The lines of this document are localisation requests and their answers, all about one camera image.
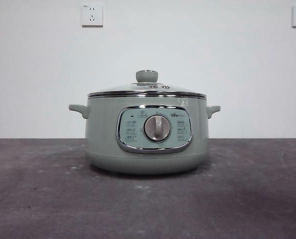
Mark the pale green electric cooking pot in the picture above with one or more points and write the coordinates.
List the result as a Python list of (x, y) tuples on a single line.
[(103, 140)]

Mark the glass lid with green knob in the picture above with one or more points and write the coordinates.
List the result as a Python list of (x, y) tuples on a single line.
[(146, 76)]

